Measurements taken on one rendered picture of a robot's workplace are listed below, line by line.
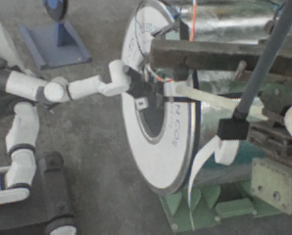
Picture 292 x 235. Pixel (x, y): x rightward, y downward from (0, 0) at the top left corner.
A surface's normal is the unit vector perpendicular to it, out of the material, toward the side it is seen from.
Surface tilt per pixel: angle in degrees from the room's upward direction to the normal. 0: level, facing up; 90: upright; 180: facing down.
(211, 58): 90
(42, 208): 0
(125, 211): 0
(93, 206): 0
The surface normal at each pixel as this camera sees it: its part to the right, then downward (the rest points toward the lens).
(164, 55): 0.07, 0.69
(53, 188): 0.18, -0.71
